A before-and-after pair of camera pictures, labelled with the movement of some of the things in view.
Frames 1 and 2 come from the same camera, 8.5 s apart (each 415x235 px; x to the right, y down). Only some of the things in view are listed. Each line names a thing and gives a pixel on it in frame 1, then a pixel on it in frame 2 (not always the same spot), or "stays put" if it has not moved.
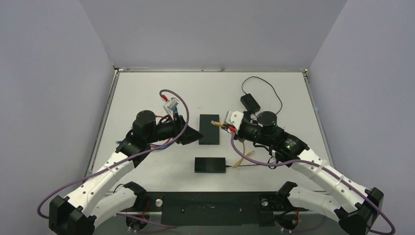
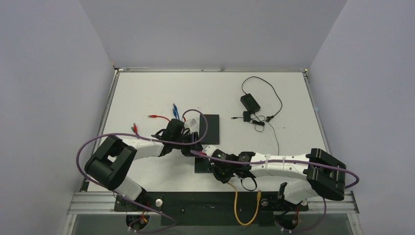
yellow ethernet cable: (220, 125) → (258, 198)
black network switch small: (210, 165) stays put
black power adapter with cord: (249, 104) stays put
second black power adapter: (246, 114) stays put
